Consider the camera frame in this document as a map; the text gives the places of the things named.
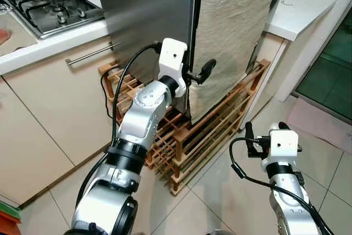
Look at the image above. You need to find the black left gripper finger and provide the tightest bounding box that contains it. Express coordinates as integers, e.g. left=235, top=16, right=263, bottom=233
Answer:
left=196, top=58, right=217, bottom=85

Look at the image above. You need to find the pink floor mat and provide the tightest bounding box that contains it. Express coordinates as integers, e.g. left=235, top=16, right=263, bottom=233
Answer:
left=286, top=97, right=352, bottom=153

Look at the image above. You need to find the beige crinkled cloth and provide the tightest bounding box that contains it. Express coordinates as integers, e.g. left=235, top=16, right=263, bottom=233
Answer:
left=189, top=0, right=287, bottom=123

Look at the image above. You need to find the wooden slatted rack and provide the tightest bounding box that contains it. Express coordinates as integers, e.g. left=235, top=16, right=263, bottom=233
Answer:
left=99, top=59, right=271, bottom=196

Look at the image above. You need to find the white side cabinet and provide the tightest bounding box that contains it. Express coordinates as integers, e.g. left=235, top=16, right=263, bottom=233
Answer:
left=264, top=0, right=352, bottom=103

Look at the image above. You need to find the beige kitchen cabinet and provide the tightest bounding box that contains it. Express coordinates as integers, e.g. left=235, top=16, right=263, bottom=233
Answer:
left=0, top=0, right=160, bottom=208

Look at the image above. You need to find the steel gas hob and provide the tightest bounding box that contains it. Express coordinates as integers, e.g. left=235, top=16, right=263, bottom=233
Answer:
left=5, top=0, right=105, bottom=40

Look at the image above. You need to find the beige counter mat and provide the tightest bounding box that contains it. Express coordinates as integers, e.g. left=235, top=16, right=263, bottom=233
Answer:
left=0, top=10, right=40, bottom=57

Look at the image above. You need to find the green board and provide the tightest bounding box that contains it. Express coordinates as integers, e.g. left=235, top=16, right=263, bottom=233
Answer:
left=0, top=201, right=21, bottom=217

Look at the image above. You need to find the orange board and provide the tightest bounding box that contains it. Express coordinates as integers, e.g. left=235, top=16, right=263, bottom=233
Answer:
left=0, top=213, right=23, bottom=235

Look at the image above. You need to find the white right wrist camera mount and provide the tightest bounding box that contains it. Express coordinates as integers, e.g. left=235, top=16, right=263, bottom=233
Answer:
left=261, top=129, right=299, bottom=170

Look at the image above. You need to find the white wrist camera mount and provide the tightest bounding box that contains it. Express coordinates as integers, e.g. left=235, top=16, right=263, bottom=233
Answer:
left=158, top=38, right=189, bottom=90
left=261, top=129, right=299, bottom=170

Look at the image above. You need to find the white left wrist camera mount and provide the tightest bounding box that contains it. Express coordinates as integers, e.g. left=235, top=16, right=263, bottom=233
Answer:
left=158, top=38, right=189, bottom=90

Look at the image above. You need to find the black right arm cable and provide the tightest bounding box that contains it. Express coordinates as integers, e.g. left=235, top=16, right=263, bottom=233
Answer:
left=229, top=137, right=333, bottom=235

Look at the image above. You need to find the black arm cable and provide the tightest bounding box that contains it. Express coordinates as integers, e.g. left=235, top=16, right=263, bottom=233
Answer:
left=74, top=41, right=163, bottom=208
left=229, top=137, right=333, bottom=235

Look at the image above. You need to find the thin black power cable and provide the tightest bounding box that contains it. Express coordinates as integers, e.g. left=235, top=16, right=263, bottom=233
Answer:
left=101, top=65, right=119, bottom=120

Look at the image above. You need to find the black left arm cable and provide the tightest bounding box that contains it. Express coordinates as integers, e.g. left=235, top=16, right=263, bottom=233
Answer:
left=74, top=41, right=163, bottom=208

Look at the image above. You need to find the metal cabinet bar handle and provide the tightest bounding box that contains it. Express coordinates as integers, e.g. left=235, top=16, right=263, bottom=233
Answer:
left=65, top=42, right=119, bottom=66

